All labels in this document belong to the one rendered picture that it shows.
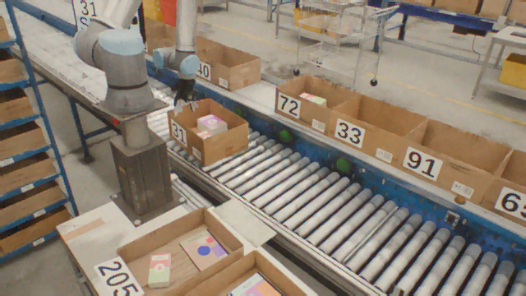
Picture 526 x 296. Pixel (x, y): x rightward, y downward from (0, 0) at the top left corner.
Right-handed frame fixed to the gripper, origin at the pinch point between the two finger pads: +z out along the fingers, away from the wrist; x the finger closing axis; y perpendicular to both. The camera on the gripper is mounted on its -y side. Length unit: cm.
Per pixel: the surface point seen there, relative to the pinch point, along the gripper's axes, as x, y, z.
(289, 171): 29, 53, 21
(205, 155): -0.7, 19.4, 16.9
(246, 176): 9.9, 39.9, 23.1
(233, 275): -39, 83, 24
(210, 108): 30.8, -14.6, 10.0
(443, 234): 41, 130, 19
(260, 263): -29, 87, 22
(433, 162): 50, 114, -7
